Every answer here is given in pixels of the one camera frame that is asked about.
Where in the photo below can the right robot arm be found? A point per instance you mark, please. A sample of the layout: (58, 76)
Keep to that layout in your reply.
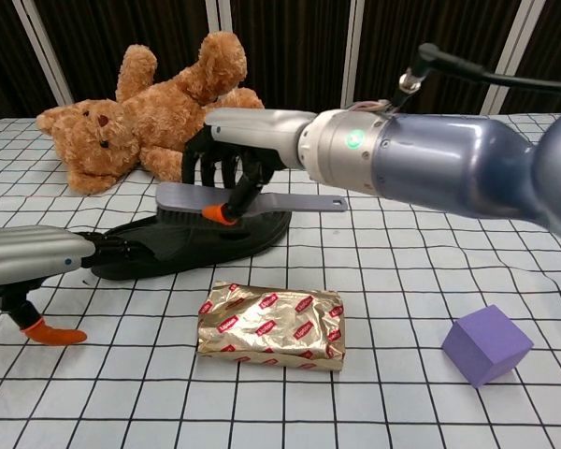
(449, 154)

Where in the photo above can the white checked tablecloth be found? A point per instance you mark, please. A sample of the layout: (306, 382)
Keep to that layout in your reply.
(402, 290)

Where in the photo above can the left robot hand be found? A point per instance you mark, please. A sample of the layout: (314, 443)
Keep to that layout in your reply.
(28, 255)

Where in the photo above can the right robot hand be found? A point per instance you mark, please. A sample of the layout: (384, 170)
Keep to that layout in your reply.
(257, 128)

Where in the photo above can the purple foam cube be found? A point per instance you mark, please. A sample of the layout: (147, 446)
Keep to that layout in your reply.
(486, 346)

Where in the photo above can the gold foil tea packet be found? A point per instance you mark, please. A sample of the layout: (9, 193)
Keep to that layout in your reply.
(262, 327)

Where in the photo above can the black folding partition screen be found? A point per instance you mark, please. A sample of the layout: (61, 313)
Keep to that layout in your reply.
(285, 47)

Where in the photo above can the brown teddy bear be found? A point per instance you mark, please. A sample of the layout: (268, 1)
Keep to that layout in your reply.
(145, 117)

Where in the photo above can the black rubber slipper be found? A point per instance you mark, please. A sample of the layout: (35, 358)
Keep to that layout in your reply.
(191, 252)

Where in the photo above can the grey cleaning brush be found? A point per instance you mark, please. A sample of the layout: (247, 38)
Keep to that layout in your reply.
(182, 196)

